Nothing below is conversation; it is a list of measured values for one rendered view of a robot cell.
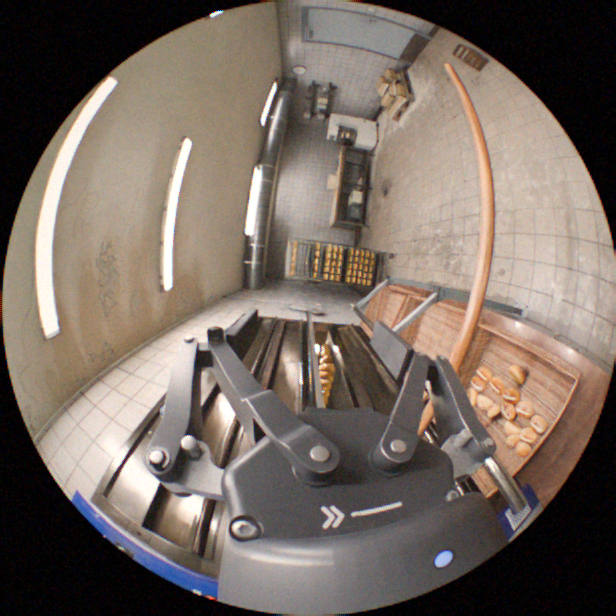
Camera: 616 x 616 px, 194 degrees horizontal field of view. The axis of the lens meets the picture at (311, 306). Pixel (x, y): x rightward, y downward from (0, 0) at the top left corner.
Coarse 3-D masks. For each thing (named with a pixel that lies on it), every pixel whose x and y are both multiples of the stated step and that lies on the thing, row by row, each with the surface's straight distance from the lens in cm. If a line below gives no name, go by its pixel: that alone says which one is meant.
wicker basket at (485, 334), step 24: (480, 336) 100; (504, 336) 87; (480, 360) 110; (504, 360) 103; (528, 360) 98; (552, 360) 81; (504, 384) 103; (528, 384) 98; (552, 384) 95; (576, 384) 79; (480, 408) 112; (552, 408) 97; (504, 432) 107; (504, 456) 100; (528, 456) 81; (480, 480) 90
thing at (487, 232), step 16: (448, 64) 79; (464, 96) 62; (480, 128) 53; (480, 144) 49; (480, 160) 47; (480, 176) 45; (480, 240) 40; (480, 256) 39; (480, 272) 38; (480, 288) 38; (480, 304) 38; (464, 320) 39; (464, 336) 39; (464, 352) 40; (432, 416) 48
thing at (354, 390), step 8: (336, 336) 160; (336, 344) 146; (336, 352) 143; (344, 360) 125; (344, 368) 119; (344, 376) 118; (352, 376) 111; (352, 384) 104; (352, 392) 102; (360, 392) 100; (352, 400) 102; (360, 400) 96
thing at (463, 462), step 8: (464, 432) 10; (448, 440) 10; (456, 440) 10; (464, 440) 10; (448, 448) 10; (456, 448) 10; (464, 448) 10; (456, 456) 10; (464, 456) 10; (456, 464) 10; (464, 464) 10; (472, 464) 10; (480, 464) 11; (456, 472) 10; (464, 472) 10; (472, 472) 11
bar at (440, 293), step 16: (432, 288) 143; (448, 288) 154; (352, 304) 116; (496, 304) 121; (528, 304) 160; (368, 320) 90; (496, 464) 42; (496, 480) 42; (512, 480) 43; (512, 496) 43; (512, 512) 44
